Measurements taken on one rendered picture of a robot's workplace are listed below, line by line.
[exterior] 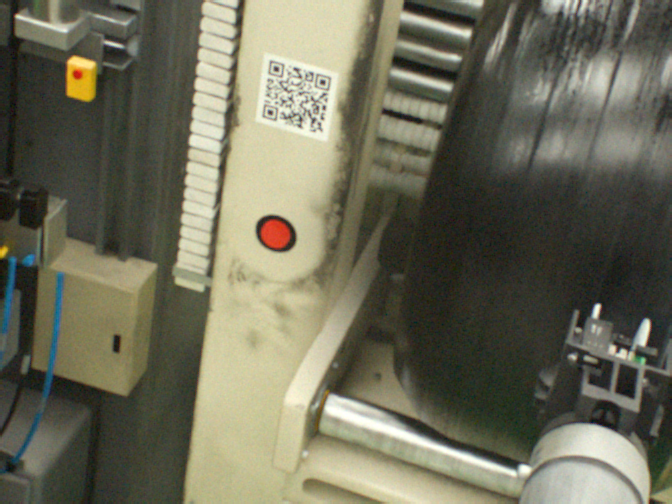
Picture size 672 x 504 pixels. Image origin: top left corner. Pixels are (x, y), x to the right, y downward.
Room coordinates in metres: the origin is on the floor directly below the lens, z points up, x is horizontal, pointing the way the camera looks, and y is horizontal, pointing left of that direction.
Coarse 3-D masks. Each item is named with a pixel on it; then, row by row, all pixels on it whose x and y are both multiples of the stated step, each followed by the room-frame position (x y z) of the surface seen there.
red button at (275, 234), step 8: (272, 224) 1.17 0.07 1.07; (280, 224) 1.17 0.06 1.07; (264, 232) 1.17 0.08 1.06; (272, 232) 1.16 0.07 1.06; (280, 232) 1.16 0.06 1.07; (288, 232) 1.17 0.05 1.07; (264, 240) 1.17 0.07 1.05; (272, 240) 1.16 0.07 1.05; (280, 240) 1.16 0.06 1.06; (288, 240) 1.17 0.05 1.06
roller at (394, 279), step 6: (390, 270) 1.36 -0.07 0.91; (396, 270) 1.36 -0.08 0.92; (402, 270) 1.36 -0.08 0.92; (390, 276) 1.36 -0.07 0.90; (396, 276) 1.35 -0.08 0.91; (402, 276) 1.35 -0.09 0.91; (390, 282) 1.35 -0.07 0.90; (396, 282) 1.35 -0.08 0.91; (402, 282) 1.35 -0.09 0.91; (384, 288) 1.35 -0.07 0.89; (390, 288) 1.35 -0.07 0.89; (396, 288) 1.35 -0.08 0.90; (396, 294) 1.35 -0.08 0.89
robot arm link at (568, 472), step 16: (544, 464) 0.66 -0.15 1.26; (560, 464) 0.65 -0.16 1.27; (576, 464) 0.65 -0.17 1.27; (592, 464) 0.65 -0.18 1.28; (608, 464) 0.66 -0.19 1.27; (528, 480) 0.65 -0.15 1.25; (544, 480) 0.64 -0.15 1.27; (560, 480) 0.63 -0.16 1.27; (576, 480) 0.63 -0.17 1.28; (592, 480) 0.64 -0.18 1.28; (608, 480) 0.64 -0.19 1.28; (624, 480) 0.65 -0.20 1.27; (528, 496) 0.63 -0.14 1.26; (544, 496) 0.62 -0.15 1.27; (560, 496) 0.62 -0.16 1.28; (576, 496) 0.62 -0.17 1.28; (592, 496) 0.62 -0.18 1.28; (608, 496) 0.62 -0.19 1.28; (624, 496) 0.63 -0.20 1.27; (640, 496) 0.65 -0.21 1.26
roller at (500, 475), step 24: (336, 408) 1.08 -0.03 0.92; (360, 408) 1.08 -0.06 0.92; (384, 408) 1.09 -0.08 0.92; (336, 432) 1.07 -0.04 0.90; (360, 432) 1.07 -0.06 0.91; (384, 432) 1.07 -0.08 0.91; (408, 432) 1.07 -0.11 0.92; (432, 432) 1.07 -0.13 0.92; (408, 456) 1.06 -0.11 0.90; (432, 456) 1.05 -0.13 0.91; (456, 456) 1.05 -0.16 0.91; (480, 456) 1.05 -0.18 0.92; (504, 456) 1.05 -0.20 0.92; (480, 480) 1.04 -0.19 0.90; (504, 480) 1.04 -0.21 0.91
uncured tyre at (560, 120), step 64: (512, 0) 1.06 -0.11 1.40; (576, 0) 1.04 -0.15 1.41; (640, 0) 1.04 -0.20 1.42; (512, 64) 1.01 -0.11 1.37; (576, 64) 1.00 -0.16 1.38; (640, 64) 1.00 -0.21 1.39; (448, 128) 1.00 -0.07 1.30; (512, 128) 0.97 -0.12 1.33; (576, 128) 0.97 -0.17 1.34; (640, 128) 0.96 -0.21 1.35; (448, 192) 0.97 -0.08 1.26; (512, 192) 0.94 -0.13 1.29; (576, 192) 0.94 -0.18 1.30; (640, 192) 0.94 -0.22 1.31; (448, 256) 0.94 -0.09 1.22; (512, 256) 0.93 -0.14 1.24; (576, 256) 0.92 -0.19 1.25; (640, 256) 0.91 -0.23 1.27; (448, 320) 0.93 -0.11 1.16; (512, 320) 0.92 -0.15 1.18; (640, 320) 0.90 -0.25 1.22; (448, 384) 0.94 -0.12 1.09; (512, 384) 0.92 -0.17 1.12; (512, 448) 0.96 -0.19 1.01
